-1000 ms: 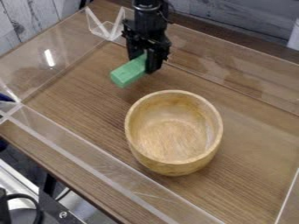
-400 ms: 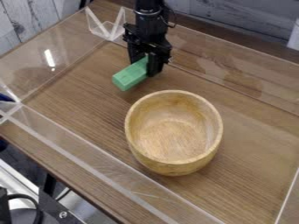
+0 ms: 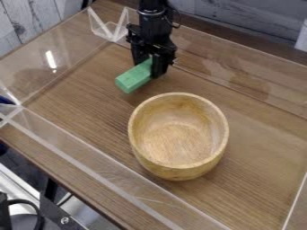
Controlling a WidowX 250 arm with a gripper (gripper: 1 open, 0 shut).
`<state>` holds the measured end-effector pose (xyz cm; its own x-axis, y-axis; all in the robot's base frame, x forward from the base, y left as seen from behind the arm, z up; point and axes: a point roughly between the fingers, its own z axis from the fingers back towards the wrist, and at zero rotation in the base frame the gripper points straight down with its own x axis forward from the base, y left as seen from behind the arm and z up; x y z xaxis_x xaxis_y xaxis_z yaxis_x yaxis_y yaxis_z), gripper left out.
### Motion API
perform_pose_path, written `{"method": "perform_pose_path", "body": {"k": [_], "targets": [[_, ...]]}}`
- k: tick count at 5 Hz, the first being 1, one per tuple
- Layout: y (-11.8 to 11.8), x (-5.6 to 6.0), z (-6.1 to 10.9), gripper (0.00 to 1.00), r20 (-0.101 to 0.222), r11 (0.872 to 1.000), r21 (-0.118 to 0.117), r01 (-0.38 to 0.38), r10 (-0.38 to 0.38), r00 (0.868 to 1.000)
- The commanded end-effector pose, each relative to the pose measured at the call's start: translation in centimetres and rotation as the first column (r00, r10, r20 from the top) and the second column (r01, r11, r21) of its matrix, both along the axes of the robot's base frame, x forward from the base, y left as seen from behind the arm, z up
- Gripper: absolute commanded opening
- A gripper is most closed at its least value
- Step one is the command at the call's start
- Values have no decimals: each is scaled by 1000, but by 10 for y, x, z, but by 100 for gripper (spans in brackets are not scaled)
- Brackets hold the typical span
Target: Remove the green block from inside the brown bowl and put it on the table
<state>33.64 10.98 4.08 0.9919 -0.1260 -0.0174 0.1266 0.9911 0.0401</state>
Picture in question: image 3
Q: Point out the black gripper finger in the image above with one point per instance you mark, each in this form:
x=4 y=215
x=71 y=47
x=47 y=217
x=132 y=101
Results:
x=162 y=60
x=142 y=51

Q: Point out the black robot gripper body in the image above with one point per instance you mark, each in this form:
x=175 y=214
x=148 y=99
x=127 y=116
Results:
x=152 y=30

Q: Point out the green rectangular block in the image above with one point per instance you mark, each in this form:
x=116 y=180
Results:
x=135 y=77

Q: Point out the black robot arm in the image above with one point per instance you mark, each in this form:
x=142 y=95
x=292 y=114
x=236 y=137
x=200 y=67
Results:
x=156 y=6

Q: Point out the light wooden bowl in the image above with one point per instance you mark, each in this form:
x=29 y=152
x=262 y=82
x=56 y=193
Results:
x=178 y=133

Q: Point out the white object at right edge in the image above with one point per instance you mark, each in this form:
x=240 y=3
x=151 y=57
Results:
x=300 y=45

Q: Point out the black table leg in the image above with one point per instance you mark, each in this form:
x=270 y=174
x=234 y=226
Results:
x=51 y=190

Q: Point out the clear acrylic corner bracket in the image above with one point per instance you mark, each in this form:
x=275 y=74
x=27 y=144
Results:
x=111 y=31

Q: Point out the clear acrylic tray wall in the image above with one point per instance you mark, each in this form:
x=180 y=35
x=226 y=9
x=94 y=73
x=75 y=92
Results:
x=66 y=119

